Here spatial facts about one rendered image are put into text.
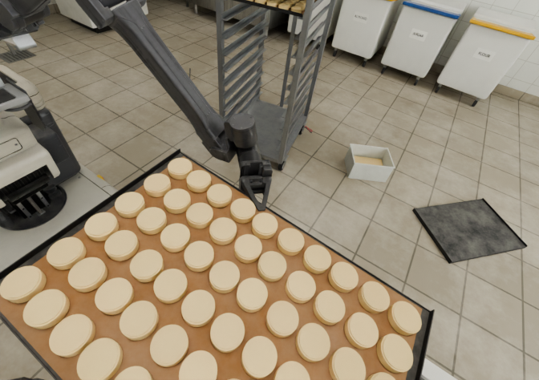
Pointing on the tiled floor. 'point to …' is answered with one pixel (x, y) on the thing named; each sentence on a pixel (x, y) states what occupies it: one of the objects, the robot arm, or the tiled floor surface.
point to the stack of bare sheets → (468, 230)
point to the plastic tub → (368, 163)
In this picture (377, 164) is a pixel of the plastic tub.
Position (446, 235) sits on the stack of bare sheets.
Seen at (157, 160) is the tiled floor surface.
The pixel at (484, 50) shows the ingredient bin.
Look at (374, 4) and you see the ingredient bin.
